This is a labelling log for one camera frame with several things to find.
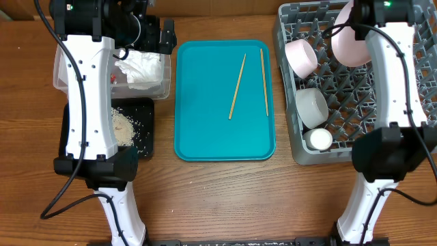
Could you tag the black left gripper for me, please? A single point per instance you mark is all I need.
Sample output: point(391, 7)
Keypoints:
point(155, 44)

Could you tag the white tissue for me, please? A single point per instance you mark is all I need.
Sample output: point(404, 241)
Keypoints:
point(142, 70)

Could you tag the red wrapper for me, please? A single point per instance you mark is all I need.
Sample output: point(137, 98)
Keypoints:
point(113, 79)

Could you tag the cooked white rice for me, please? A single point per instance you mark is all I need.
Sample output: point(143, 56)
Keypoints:
point(130, 132)

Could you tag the wooden chopstick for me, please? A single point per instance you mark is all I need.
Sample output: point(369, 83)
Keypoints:
point(237, 88)
point(264, 81)

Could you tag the white small bowl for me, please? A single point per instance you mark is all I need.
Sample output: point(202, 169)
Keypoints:
point(301, 57)

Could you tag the grey bowl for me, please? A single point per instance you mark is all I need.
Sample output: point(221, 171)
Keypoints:
point(311, 107)

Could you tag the white plastic cup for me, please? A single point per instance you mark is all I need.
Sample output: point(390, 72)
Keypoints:
point(318, 139)

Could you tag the large white round plate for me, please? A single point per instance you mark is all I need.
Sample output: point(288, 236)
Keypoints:
point(347, 50)

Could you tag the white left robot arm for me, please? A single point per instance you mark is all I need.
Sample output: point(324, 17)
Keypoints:
point(89, 33)

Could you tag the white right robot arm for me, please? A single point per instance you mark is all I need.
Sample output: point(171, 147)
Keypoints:
point(381, 32)

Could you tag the clear plastic waste bin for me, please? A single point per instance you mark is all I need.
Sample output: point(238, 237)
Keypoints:
point(121, 89)

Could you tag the black waste tray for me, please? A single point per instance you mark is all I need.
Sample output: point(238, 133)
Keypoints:
point(145, 109)

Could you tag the grey dishwasher rack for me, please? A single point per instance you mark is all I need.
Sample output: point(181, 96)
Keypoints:
point(349, 92)

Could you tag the teal plastic tray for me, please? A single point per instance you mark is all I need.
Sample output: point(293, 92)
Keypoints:
point(205, 81)

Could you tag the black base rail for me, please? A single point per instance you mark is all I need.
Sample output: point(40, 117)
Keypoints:
point(299, 241)

